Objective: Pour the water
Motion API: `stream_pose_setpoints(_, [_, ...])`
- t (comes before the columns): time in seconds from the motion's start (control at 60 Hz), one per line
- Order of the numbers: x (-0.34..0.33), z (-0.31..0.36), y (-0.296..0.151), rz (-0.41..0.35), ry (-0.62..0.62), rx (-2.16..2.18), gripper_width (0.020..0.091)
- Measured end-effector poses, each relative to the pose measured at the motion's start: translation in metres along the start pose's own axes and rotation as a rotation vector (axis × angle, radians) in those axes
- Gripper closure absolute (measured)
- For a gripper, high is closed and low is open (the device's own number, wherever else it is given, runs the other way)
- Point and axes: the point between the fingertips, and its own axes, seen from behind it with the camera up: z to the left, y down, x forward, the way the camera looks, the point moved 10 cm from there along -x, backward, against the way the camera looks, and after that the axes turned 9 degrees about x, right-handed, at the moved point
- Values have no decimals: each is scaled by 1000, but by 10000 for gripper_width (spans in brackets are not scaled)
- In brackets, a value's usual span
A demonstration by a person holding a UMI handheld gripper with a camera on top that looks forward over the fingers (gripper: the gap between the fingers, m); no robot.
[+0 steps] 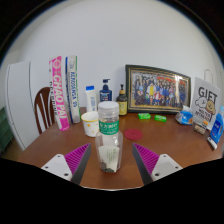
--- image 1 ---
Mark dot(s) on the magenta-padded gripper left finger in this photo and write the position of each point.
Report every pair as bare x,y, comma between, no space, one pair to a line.
77,159

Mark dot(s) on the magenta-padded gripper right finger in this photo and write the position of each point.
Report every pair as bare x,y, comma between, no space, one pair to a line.
146,159

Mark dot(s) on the clear green-labelled drink bottle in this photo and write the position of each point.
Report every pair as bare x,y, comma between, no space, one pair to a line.
108,128

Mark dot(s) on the flat round red coaster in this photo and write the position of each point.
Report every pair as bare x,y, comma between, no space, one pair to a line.
133,134

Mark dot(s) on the white yellow-rimmed mug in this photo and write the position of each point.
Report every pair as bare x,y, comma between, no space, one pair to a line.
89,125

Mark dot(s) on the green soap packet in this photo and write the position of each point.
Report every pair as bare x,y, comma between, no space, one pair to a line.
144,116
160,118

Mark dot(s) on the blue tissue pack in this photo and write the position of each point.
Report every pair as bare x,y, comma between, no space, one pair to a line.
184,117

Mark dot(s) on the amber yellow-labelled pump bottle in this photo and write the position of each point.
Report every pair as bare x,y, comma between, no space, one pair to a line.
122,105

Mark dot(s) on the white blue-capped lotion bottle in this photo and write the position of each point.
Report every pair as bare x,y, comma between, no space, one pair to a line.
91,100

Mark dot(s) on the small clear snack packet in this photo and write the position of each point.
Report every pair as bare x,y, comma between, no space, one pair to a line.
199,128

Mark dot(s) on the brown wooden chair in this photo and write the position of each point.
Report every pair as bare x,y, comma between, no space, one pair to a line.
41,106

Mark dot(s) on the pink shuttlecock tube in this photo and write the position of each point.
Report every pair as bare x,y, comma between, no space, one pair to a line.
59,95

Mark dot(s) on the white green shuttlecock tube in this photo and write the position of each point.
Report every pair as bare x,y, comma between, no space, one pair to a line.
73,90

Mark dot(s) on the small orange blue box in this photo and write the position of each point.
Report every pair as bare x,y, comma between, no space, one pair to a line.
205,123

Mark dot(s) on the framed group photo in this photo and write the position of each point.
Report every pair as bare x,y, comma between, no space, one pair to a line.
158,90

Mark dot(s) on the dark blue pump bottle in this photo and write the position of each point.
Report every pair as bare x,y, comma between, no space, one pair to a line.
105,94

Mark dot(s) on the green crate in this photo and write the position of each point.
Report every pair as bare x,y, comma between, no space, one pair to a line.
5,131

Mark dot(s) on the blue detergent bottle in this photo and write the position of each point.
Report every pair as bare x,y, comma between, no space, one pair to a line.
218,128

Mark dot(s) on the white printed gift bag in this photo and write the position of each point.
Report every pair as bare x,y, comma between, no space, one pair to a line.
206,100

